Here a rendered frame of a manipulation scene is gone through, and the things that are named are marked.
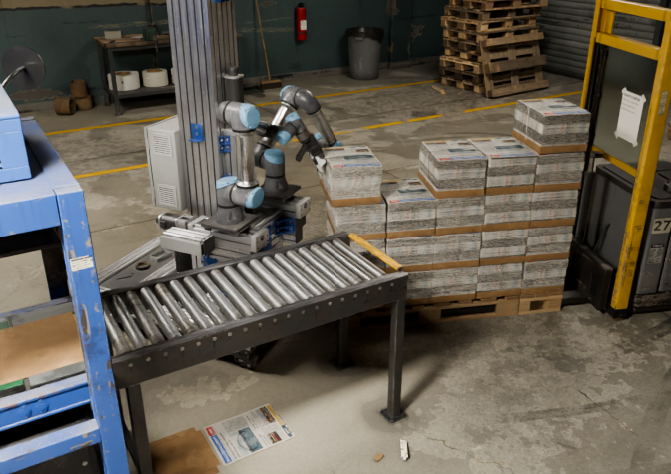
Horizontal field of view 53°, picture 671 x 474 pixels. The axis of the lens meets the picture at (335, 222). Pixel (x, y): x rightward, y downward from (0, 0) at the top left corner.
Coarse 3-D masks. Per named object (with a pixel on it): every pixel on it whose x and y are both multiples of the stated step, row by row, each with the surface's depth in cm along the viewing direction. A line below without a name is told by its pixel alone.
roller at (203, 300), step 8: (184, 280) 300; (192, 280) 298; (192, 288) 292; (200, 288) 292; (200, 296) 285; (200, 304) 283; (208, 304) 279; (208, 312) 276; (216, 312) 273; (216, 320) 269; (224, 320) 268
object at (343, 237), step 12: (312, 240) 335; (324, 240) 335; (348, 240) 343; (264, 252) 323; (276, 252) 323; (216, 264) 312; (228, 264) 312; (168, 276) 301; (180, 276) 301; (192, 276) 303; (120, 288) 291; (132, 288) 291; (168, 288) 299; (108, 300) 286; (132, 312) 294
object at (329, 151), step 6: (324, 150) 385; (330, 150) 385; (336, 150) 385; (342, 150) 385; (348, 150) 386; (354, 150) 386; (360, 150) 386; (366, 150) 386; (324, 156) 379; (324, 168) 381; (324, 174) 382
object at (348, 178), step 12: (336, 168) 358; (348, 168) 359; (360, 168) 360; (372, 168) 362; (336, 180) 361; (348, 180) 363; (360, 180) 364; (372, 180) 365; (336, 192) 364; (348, 192) 366; (360, 192) 367; (372, 192) 369
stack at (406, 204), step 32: (384, 192) 390; (416, 192) 388; (352, 224) 375; (384, 224) 378; (416, 224) 382; (448, 224) 386; (480, 224) 390; (416, 256) 391; (448, 256) 395; (480, 256) 398; (512, 256) 403; (416, 288) 400; (448, 288) 404; (480, 288) 408; (512, 288) 412; (352, 320) 401; (416, 320) 411; (448, 320) 413
